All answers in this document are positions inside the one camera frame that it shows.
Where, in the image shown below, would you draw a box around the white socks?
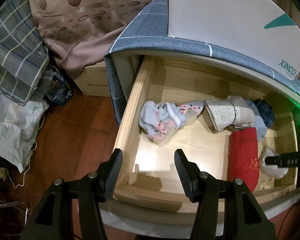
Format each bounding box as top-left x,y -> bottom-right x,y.
260,147 -> 288,179

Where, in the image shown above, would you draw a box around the light blue underwear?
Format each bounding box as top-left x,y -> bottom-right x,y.
246,99 -> 268,142

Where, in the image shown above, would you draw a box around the brown cardboard box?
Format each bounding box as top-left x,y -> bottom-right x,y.
74,61 -> 110,97

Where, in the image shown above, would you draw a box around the dark navy lace underwear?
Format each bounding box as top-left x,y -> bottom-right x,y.
253,99 -> 275,128

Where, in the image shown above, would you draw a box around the dark blue patterned bag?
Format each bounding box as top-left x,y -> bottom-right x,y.
46,66 -> 73,107

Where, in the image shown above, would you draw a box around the red underwear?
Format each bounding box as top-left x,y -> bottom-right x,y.
228,127 -> 260,192

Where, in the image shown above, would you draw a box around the blue fabric covered nightstand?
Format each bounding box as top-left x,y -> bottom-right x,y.
102,0 -> 300,238

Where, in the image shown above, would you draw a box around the grey floral underwear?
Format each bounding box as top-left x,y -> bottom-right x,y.
139,100 -> 204,146

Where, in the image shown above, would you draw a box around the beige leaf print bedsheet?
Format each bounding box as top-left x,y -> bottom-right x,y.
29,0 -> 153,79

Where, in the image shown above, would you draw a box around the white XINCCI cardboard box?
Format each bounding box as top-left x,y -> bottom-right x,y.
168,0 -> 300,80

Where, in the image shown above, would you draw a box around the white floral crumpled cloth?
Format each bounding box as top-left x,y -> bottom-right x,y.
0,92 -> 49,172

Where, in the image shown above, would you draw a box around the white cord on floor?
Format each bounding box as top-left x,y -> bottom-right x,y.
5,114 -> 46,190

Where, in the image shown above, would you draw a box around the grey plaid blanket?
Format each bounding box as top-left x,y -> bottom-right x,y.
0,0 -> 53,105

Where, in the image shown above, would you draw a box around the wooden drawer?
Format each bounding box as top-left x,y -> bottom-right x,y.
114,56 -> 298,213

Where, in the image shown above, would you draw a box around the beige patterned rolled underwear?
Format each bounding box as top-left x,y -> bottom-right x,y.
204,95 -> 255,132

